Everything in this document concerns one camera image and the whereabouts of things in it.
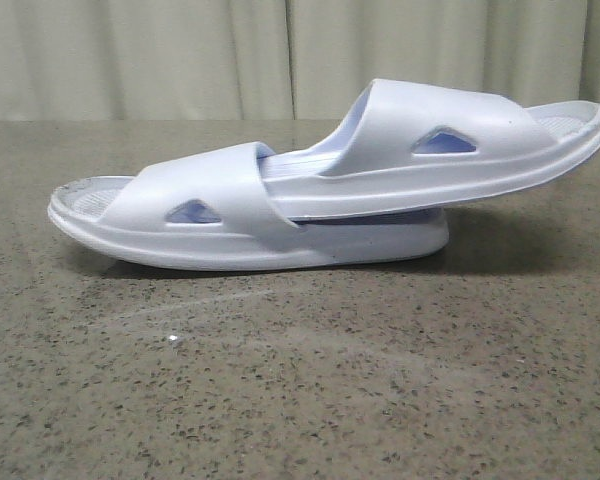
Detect light blue slipper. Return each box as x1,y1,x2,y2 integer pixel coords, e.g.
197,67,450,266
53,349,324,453
48,142,449,271
259,79,600,220

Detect white pleated curtain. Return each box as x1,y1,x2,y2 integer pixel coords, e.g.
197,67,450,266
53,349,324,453
0,1,600,121

